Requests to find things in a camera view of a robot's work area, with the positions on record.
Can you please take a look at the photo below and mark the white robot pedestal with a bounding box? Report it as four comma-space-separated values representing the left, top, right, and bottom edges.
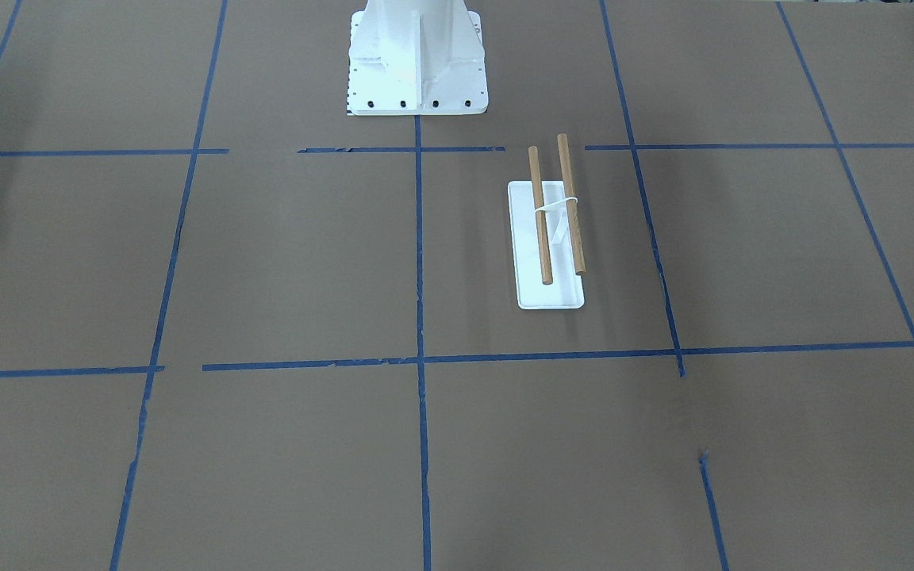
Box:
346, 1, 490, 117

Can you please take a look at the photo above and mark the white rack with wooden rods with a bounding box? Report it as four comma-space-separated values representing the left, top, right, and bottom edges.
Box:
507, 133, 587, 311

